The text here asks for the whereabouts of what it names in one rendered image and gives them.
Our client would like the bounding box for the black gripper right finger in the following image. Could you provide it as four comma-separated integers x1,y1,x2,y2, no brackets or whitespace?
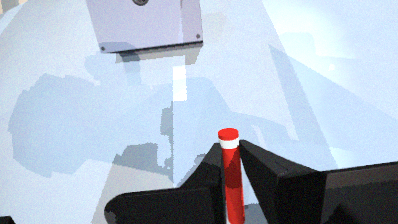
239,139,398,224

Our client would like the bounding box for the grey metal panel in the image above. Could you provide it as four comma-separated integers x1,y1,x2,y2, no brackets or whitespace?
85,0,204,57

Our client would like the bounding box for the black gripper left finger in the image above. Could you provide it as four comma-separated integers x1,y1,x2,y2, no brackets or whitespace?
104,142,227,224

